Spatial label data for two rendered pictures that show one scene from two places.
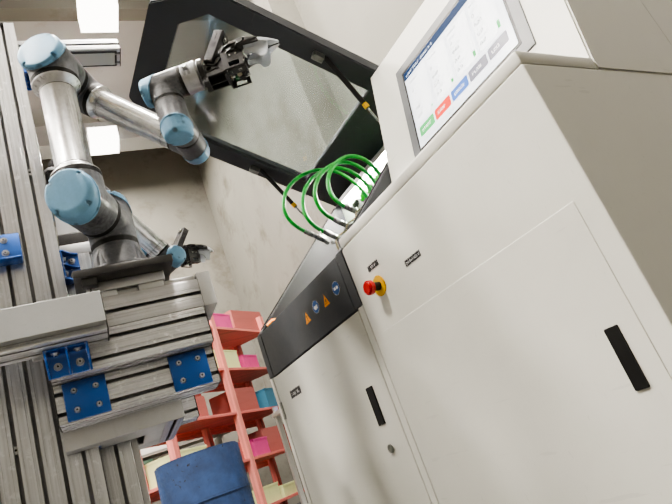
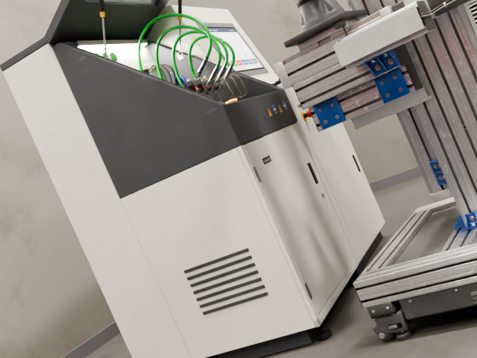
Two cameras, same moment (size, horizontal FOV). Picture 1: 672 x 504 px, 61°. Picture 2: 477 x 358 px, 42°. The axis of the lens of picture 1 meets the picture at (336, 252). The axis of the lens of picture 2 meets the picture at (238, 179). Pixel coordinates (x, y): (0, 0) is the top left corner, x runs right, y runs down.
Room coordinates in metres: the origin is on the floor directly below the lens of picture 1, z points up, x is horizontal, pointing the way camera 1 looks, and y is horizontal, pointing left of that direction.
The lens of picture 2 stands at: (3.18, 2.31, 0.78)
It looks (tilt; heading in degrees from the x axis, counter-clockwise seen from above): 2 degrees down; 240
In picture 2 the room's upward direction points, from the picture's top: 24 degrees counter-clockwise
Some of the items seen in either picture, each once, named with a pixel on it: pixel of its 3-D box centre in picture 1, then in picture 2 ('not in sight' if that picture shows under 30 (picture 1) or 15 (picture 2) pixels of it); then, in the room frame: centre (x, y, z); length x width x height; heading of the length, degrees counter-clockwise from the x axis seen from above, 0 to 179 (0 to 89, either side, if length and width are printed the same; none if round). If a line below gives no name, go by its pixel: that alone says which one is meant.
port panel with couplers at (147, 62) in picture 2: not in sight; (161, 86); (1.81, -0.39, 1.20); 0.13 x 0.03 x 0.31; 34
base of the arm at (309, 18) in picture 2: not in sight; (319, 11); (1.74, 0.75, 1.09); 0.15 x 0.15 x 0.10
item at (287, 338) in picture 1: (306, 322); (260, 116); (1.72, 0.16, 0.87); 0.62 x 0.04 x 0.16; 34
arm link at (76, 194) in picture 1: (66, 130); not in sight; (1.17, 0.52, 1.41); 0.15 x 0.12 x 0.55; 1
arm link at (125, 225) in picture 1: (108, 221); not in sight; (1.29, 0.52, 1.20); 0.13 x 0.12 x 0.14; 1
